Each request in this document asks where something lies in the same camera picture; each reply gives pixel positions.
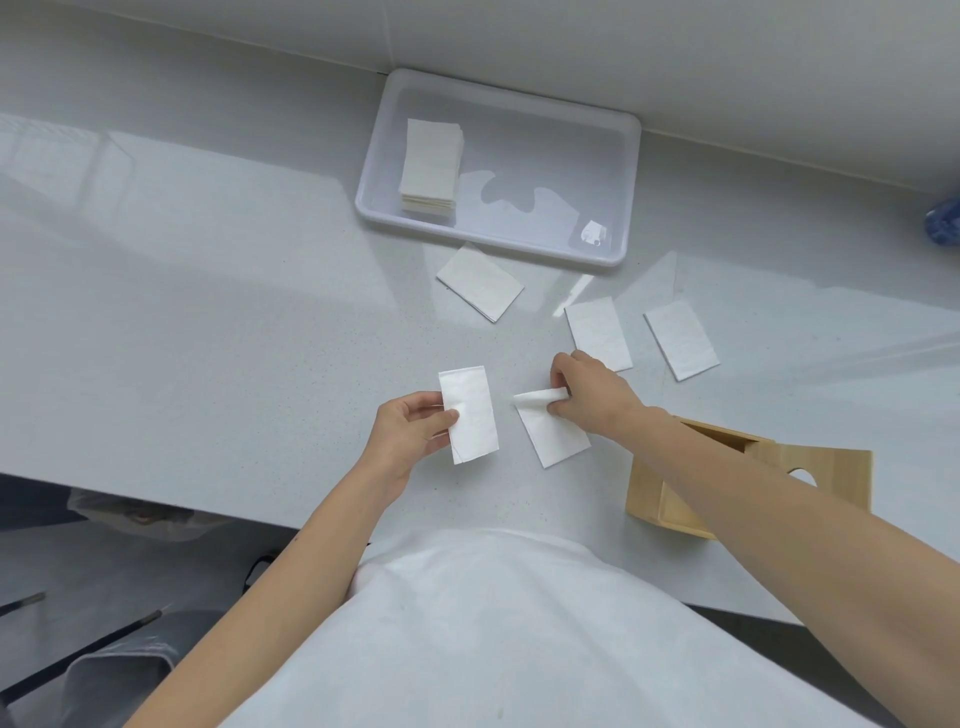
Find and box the person's white shirt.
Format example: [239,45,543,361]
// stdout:
[221,527,890,728]

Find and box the stack of white napkins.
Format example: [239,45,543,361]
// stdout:
[398,117,465,221]

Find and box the white plastic tray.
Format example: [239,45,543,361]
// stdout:
[354,68,643,269]

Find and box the small black object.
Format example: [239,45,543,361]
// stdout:
[242,552,283,595]

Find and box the blue object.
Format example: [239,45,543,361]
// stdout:
[925,195,960,248]

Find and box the grey bin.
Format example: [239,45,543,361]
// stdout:
[58,607,200,728]

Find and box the clear plastic bin bag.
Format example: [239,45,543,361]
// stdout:
[66,486,226,544]

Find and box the person's right hand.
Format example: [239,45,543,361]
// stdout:
[547,350,648,440]

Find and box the person's left forearm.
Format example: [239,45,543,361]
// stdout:
[123,465,412,728]

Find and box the person's left hand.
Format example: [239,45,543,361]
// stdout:
[360,391,460,505]

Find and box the white paper napkin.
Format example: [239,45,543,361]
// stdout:
[513,387,593,471]
[563,296,634,374]
[438,366,501,466]
[642,300,722,383]
[435,243,525,324]

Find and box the black metal chair frame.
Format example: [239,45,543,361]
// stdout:
[0,591,164,700]

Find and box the person's right forearm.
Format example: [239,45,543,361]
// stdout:
[596,405,960,728]

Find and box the wooden tissue box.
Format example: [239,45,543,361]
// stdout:
[624,416,874,542]

